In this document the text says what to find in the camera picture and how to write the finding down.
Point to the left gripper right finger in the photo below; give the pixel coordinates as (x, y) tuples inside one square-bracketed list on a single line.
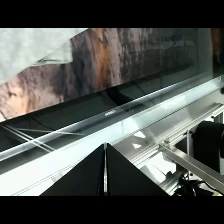
[(128, 176)]

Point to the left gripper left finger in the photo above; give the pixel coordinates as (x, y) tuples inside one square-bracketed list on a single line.
[(85, 176)]

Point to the grey T-shirt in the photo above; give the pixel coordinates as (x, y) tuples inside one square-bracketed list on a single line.
[(26, 50)]

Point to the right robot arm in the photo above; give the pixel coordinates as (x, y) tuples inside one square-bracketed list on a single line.
[(209, 143)]

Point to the silver frame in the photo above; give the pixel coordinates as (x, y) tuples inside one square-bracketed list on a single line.
[(196, 164)]

